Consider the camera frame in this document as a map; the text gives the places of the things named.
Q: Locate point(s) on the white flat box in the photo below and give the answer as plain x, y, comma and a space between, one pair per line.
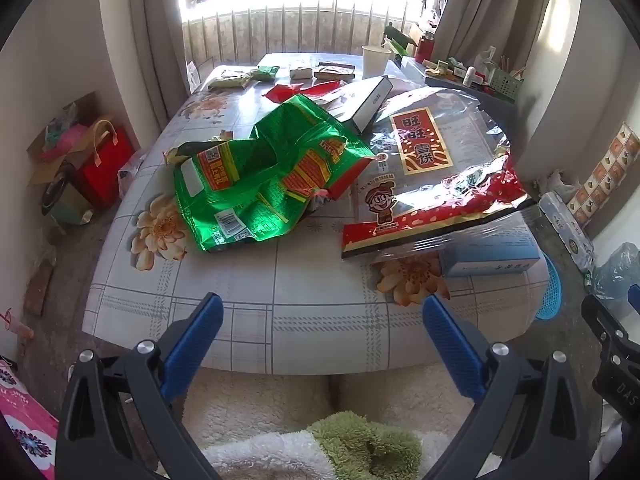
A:
365, 105

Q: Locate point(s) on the large clear water bottle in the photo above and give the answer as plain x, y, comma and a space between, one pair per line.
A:
620, 270

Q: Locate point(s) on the white plastic bag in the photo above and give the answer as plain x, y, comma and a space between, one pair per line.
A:
562, 185

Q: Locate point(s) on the white fuzzy pajamas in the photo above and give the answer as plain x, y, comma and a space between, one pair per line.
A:
260, 410

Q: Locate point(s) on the green snack bag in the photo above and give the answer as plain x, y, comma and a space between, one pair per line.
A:
260, 180

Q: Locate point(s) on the white paper cup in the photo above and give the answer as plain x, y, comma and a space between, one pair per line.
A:
376, 62

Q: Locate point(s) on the blue plastic basket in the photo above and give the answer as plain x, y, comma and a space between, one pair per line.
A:
550, 290

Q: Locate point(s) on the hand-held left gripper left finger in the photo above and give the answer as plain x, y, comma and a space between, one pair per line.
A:
192, 345

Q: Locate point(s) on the window railing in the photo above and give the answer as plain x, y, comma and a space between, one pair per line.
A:
300, 30

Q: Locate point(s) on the clear plastic bag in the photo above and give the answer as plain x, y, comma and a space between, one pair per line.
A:
131, 172

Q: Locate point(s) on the brown packet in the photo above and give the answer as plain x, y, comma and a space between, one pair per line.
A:
334, 71

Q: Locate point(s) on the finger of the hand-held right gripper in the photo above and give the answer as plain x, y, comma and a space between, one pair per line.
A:
600, 317

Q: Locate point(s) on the green perforated basket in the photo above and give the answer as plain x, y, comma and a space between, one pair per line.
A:
502, 85

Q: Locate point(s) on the light blue carton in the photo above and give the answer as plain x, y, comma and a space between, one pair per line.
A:
490, 260

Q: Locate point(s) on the pale green container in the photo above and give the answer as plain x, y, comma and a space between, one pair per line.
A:
75, 207

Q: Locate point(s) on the toilet paper pack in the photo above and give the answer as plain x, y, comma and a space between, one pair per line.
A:
565, 230

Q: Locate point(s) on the floral tablecloth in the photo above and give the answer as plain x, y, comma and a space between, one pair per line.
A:
300, 300

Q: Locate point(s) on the red bottle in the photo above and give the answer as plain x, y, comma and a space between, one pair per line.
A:
425, 47

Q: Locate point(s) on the cardboard box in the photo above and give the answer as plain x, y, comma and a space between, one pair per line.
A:
85, 105

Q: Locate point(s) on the clear red snack bag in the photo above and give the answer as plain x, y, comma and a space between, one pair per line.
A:
425, 145

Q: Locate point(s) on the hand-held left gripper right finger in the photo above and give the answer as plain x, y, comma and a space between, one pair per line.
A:
452, 345

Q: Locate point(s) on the red wrapper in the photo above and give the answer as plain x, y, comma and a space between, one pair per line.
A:
282, 92

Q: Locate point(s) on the small green packet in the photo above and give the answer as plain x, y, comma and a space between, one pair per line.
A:
263, 73

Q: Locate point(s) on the grey curtain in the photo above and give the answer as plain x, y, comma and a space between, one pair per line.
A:
150, 35
490, 5

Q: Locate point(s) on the red gift bag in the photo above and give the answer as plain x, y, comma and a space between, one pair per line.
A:
107, 170

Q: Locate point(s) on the pale green snack packet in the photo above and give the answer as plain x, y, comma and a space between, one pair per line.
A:
230, 79

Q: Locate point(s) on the pink floral box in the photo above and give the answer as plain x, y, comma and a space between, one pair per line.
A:
25, 425

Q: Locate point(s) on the small white box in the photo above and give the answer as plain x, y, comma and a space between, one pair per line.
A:
301, 72

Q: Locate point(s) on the dark green box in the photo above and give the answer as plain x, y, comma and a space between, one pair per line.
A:
397, 37

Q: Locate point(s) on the patterned roll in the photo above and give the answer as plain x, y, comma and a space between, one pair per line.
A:
605, 170

